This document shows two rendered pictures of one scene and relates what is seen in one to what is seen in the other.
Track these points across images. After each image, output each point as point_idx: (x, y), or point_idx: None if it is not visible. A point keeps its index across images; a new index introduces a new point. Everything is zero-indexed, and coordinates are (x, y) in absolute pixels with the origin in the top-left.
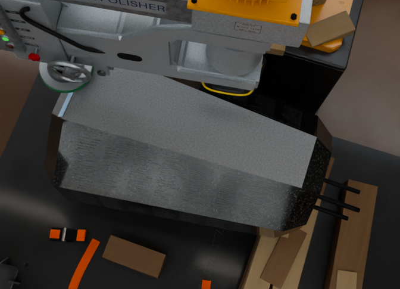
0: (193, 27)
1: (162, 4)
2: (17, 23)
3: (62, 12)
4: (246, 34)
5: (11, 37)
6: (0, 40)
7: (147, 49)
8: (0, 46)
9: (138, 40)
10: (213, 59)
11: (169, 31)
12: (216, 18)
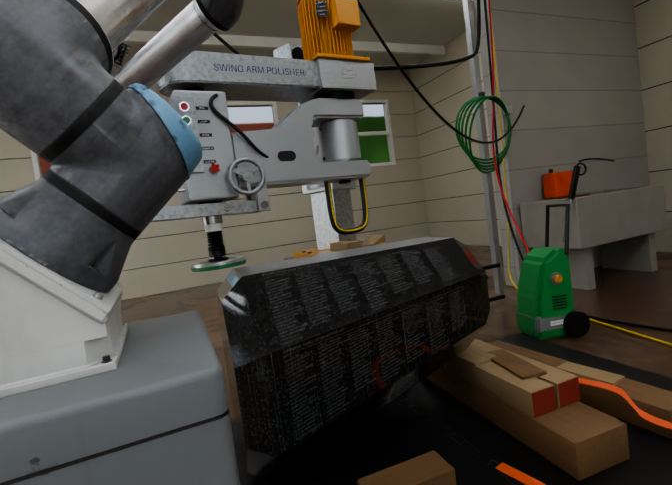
0: (323, 83)
1: (302, 67)
2: (202, 126)
3: None
4: (350, 82)
5: None
6: None
7: (298, 137)
8: (166, 210)
9: (291, 126)
10: (337, 148)
11: (309, 105)
12: (332, 69)
